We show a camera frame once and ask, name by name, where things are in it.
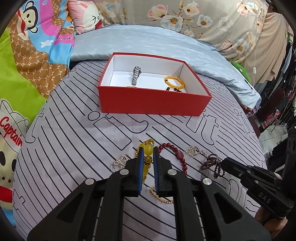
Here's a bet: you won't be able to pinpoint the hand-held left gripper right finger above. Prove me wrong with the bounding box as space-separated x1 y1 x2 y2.
153 146 271 241

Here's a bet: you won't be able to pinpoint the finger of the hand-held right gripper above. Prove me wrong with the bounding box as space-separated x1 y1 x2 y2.
221 158 253 179

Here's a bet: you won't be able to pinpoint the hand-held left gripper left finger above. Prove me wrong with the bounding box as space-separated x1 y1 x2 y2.
26 147 145 241

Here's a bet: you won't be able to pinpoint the yellow bead bracelet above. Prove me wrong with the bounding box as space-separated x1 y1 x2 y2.
136 138 155 184

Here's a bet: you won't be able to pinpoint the red cardboard box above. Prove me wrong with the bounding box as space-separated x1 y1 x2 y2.
97 52 213 117

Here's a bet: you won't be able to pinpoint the dark brown bead bracelet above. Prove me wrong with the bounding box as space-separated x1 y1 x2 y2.
165 86 188 93

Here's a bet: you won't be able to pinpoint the orange bead bracelet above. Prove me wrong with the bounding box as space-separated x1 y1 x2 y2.
164 76 186 90

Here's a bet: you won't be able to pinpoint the silver wristwatch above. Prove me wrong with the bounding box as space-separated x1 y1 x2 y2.
131 66 141 86

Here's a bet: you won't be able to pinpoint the person's right hand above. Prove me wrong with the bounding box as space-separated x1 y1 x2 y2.
255 205 289 239

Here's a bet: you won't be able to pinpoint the dark hanging clothes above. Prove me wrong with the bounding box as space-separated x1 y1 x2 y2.
253 35 296 142

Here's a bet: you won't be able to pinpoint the grey striped bed sheet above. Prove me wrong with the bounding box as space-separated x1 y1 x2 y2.
13 59 269 241

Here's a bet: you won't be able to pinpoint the green plush toy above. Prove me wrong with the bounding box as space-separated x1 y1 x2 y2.
230 61 251 86

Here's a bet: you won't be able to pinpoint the beige hanging garment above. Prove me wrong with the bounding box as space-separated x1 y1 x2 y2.
243 11 294 86

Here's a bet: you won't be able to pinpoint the light blue blanket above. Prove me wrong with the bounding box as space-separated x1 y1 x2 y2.
69 24 262 109

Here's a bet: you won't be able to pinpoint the grey floral quilt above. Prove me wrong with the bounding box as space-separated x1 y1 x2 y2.
94 0 269 62

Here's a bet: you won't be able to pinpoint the colourful cartoon monkey blanket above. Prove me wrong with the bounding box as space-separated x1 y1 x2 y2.
0 0 77 209

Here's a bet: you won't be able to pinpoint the pink cartoon pillow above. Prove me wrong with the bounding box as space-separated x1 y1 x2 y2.
67 0 104 35

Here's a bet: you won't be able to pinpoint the gold bead bracelet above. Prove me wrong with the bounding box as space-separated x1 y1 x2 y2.
149 186 174 204

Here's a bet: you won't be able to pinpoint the dark red bead bracelet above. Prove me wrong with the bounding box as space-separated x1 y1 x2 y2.
157 143 188 174

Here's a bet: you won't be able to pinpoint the white cable with switch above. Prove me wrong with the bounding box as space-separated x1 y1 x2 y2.
245 46 258 86

